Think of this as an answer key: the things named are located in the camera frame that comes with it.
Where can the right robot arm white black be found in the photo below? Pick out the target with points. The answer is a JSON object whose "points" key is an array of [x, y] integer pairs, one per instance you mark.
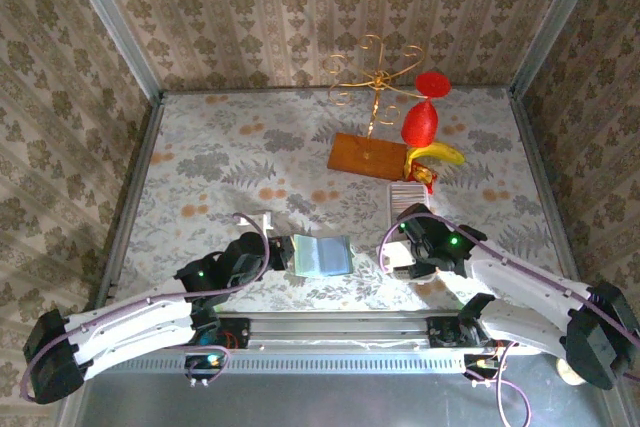
{"points": [[525, 279]]}

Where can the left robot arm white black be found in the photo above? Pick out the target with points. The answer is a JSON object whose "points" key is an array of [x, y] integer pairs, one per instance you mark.
{"points": [[125, 319]]}

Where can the white tray of cards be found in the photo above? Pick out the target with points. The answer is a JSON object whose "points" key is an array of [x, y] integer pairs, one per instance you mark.
{"points": [[407, 194]]}

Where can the red snack packet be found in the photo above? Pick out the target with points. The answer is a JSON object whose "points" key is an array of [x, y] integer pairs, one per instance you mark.
{"points": [[433, 181]]}

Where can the yellow banana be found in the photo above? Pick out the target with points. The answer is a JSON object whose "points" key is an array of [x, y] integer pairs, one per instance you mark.
{"points": [[445, 152]]}

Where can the wooden stand base board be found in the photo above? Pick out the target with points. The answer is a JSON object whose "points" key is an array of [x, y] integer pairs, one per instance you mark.
{"points": [[350, 157]]}

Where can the red plastic goblet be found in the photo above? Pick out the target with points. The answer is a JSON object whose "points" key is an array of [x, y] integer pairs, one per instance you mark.
{"points": [[420, 124]]}

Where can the small electronics board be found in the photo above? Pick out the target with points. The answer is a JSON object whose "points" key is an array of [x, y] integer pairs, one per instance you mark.
{"points": [[482, 364], [205, 364]]}

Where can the floral patterned tablecloth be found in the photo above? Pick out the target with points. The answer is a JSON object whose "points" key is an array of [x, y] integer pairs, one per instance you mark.
{"points": [[225, 147]]}

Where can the glass jar dark lid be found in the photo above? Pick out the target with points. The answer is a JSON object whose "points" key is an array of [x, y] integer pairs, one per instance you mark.
{"points": [[570, 376]]}

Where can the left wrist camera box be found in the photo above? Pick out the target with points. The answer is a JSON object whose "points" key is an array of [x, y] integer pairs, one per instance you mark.
{"points": [[261, 220]]}

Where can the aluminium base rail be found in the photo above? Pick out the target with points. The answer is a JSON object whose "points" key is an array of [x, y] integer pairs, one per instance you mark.
{"points": [[340, 332]]}

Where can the aluminium table edge rail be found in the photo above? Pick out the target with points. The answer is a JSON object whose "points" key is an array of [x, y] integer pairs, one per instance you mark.
{"points": [[139, 172], [539, 172]]}

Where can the aluminium frame post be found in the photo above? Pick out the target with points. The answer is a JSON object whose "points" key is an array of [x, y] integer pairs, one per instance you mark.
{"points": [[112, 22], [551, 22]]}

